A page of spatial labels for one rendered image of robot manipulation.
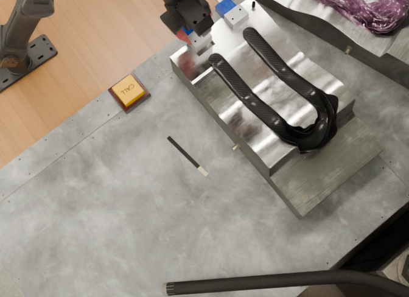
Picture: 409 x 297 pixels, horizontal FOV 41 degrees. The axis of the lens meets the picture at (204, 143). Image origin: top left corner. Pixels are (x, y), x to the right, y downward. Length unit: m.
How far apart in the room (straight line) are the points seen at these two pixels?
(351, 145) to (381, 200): 0.16
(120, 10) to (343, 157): 0.71
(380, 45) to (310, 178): 0.38
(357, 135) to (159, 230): 0.53
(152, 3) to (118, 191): 0.52
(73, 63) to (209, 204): 0.52
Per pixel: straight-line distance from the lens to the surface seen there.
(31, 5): 1.19
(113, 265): 1.37
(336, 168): 1.34
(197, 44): 1.33
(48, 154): 1.46
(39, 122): 1.49
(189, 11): 1.20
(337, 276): 1.25
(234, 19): 1.38
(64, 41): 1.56
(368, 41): 1.45
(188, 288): 1.31
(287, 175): 1.32
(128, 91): 1.42
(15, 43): 1.38
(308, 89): 1.32
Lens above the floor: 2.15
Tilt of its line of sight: 75 degrees down
